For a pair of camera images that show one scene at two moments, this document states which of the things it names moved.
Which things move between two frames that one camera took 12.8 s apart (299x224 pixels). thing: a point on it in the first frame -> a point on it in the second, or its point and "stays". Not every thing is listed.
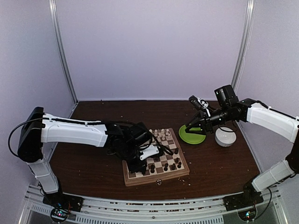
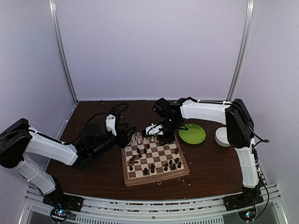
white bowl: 225,136 stays
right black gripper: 204,123 -> 170,138
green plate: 191,138 stays
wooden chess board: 169,164 stays
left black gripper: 141,167 -> 124,139
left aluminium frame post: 53,10 stays
